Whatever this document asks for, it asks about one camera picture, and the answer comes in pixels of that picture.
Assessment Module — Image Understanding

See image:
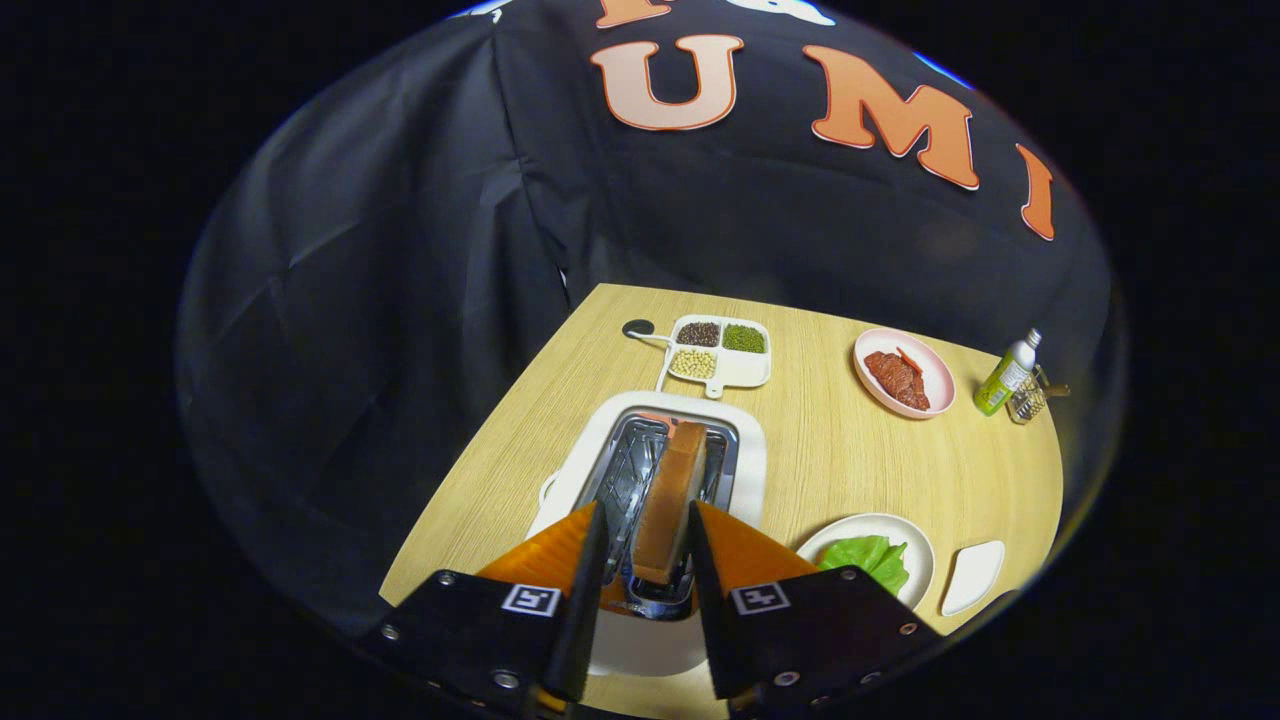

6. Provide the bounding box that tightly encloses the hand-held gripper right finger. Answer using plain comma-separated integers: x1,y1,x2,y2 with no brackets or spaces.
688,500,943,713

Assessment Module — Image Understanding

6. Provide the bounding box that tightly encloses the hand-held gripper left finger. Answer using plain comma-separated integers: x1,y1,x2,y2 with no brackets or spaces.
360,500,611,716

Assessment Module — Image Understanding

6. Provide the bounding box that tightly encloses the green lettuce leaf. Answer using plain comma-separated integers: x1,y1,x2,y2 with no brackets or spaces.
818,535,911,598

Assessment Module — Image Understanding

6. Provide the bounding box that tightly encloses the toasted bread slice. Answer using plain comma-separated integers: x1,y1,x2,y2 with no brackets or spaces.
632,421,709,586

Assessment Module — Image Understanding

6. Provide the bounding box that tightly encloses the round white plate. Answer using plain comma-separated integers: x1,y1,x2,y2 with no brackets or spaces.
795,513,936,611

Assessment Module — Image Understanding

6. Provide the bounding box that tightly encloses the square white plate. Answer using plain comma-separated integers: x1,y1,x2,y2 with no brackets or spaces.
940,540,1006,617

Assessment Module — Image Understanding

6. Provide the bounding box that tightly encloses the white toaster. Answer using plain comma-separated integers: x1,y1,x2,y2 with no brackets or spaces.
525,390,769,679

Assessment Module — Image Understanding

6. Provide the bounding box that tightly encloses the white divided dish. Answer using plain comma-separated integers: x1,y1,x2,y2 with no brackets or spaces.
656,313,773,400

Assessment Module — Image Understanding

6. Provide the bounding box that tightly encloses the pink plate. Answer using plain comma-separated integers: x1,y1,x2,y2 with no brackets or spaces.
852,328,957,419

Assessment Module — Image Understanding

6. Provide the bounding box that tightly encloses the silver bottle with green label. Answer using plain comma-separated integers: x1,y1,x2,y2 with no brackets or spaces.
973,328,1043,417

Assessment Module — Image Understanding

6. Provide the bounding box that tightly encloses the black backdrop cloth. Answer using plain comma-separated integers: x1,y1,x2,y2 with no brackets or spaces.
175,0,1121,641

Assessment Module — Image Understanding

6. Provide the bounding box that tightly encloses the metal wire basket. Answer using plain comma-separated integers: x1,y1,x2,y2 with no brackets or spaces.
1007,364,1071,425

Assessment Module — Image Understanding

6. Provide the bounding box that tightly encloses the white toaster cable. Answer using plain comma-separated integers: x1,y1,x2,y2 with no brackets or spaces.
628,328,675,393

